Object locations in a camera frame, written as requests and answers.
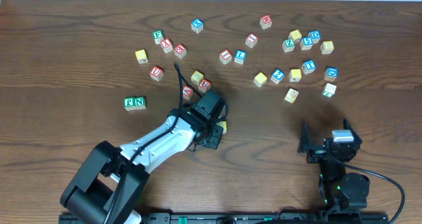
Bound yellow block near centre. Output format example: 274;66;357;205
191;70;204;85

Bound blue D block upper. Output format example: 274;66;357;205
308;30;321;44

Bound yellow block upper right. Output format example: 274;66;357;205
288;30;302;43

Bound red U block left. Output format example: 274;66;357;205
150;66;164;82

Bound red i block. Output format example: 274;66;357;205
245;33;258;48
219;49;233;65

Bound red X block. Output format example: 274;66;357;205
160;38;173;53

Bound red u block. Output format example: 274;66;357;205
198;79;212;93
150;66;164;82

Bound red block top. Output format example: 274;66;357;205
260;14;272;30

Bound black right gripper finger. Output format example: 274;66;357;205
343;119;359;139
297;123;310;153

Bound yellow snail picture block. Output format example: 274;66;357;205
284;88;299;103

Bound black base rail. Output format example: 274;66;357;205
141;212;389;224

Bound yellow 8 block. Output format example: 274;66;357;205
320;41;334;55

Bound yellow hammer picture block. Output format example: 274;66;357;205
289;69;302;82

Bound blue D block right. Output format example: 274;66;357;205
324;67;338;81

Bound blue d block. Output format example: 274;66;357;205
324;67;338;81
308;30;321;44

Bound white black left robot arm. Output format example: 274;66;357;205
60;91;228;224

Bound yellow S block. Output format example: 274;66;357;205
253;72;268;87

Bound red E block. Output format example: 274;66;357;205
174;43;187;59

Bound green 7 block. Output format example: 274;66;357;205
322;83;337;98

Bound yellow block far left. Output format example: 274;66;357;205
135;49;148;64

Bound green Z block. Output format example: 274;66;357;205
282;39;295;53

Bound red U block centre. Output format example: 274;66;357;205
198;79;212;93

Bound blue 5 block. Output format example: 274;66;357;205
300;37;313;50

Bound red I block left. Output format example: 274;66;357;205
219;49;233;65

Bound blue X block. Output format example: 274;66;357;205
191;18;204;34

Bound blue T block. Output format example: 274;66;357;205
301;60;316;74

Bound green N block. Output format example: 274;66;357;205
134;97;146;110

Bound blue L block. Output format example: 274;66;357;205
235;50;247;65

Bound green F block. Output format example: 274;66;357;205
152;30;164;44

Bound green J block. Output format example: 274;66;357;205
124;98;136;111

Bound blue 2 block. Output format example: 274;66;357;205
271;69;285;84

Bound red I block upper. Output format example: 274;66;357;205
245;33;258;48

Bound red A block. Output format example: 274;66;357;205
182;86;194;100

